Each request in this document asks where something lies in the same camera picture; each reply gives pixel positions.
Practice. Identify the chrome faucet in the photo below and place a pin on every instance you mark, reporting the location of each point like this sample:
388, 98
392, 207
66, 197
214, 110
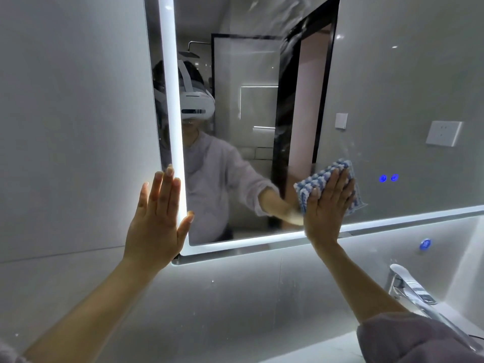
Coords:
408, 288

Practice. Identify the person's right hand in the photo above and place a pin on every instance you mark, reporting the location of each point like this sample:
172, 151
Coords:
325, 223

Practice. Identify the person's right little finger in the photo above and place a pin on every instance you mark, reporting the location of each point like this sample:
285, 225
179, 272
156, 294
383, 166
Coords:
349, 209

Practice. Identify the grey sweater sleeve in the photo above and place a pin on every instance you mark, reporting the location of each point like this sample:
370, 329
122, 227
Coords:
416, 340

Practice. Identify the illuminated wall mirror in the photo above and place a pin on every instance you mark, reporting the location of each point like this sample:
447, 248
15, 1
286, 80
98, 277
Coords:
242, 185

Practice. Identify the person's left hand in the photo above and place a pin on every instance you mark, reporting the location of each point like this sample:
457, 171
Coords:
151, 238

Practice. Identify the person's left little finger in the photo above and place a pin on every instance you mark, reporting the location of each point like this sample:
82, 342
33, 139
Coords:
142, 202

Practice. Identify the blue white checkered cloth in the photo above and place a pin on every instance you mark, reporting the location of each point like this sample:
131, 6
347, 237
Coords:
314, 179

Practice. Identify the person's left middle finger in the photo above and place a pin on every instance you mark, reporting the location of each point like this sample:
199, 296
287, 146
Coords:
167, 190

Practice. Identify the person's left forearm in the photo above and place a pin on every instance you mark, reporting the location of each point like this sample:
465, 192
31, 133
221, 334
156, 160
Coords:
94, 309

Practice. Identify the person's left thumb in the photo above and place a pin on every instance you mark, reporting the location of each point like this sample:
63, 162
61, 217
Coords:
185, 225

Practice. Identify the person's right middle finger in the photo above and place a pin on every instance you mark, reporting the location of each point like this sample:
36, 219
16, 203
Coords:
341, 185

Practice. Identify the person's right thumb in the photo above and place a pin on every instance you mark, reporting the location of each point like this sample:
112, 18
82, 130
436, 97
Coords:
312, 204

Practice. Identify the person's right forearm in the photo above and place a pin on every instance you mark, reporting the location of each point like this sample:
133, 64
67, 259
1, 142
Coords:
359, 279

